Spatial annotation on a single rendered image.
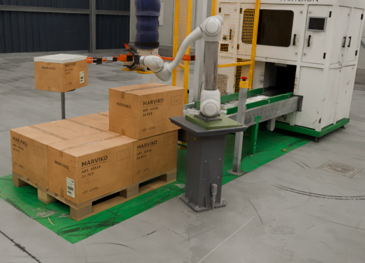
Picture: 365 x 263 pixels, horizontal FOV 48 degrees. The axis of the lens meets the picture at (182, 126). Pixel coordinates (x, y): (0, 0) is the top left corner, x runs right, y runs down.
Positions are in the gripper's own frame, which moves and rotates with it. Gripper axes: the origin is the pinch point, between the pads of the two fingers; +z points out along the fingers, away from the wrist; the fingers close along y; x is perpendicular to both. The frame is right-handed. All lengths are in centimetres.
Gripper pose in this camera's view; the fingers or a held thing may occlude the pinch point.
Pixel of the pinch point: (125, 57)
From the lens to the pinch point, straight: 362.1
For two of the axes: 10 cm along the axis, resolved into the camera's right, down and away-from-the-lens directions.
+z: -7.7, -2.0, 6.0
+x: 6.3, -1.7, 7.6
